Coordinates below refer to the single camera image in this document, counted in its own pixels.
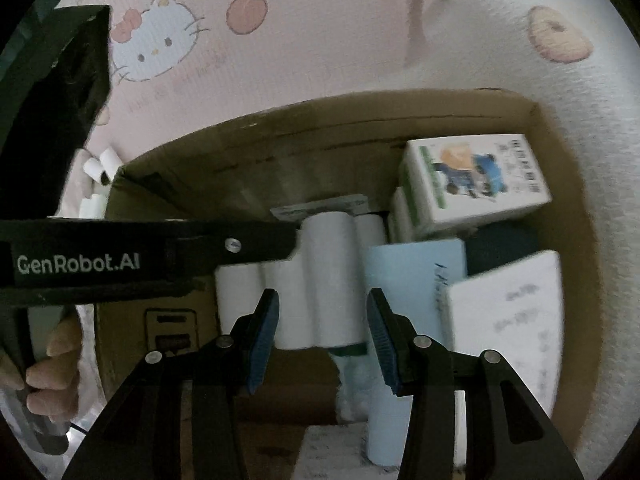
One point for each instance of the pink Hello Kitty blanket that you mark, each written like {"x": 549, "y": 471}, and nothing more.
{"x": 180, "y": 66}

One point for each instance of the person's left hand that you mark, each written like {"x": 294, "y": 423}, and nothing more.
{"x": 55, "y": 379}

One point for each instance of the cartoon printed white box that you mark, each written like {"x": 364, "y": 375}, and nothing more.
{"x": 455, "y": 183}

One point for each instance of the white roll in box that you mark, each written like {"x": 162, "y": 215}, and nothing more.
{"x": 295, "y": 330}
{"x": 370, "y": 230}

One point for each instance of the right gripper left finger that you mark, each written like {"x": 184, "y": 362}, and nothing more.
{"x": 137, "y": 435}

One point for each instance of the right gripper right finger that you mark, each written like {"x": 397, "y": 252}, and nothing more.
{"x": 508, "y": 433}

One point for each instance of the white booklet box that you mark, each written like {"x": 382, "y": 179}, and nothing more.
{"x": 517, "y": 310}

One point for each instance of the white paper roll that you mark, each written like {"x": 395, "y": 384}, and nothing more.
{"x": 334, "y": 280}

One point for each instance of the light blue flat box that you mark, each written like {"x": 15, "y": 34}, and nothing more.
{"x": 414, "y": 278}

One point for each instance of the white paper tube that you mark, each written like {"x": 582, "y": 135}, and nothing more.
{"x": 110, "y": 162}

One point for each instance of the brown cardboard box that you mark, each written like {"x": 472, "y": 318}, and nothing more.
{"x": 329, "y": 148}

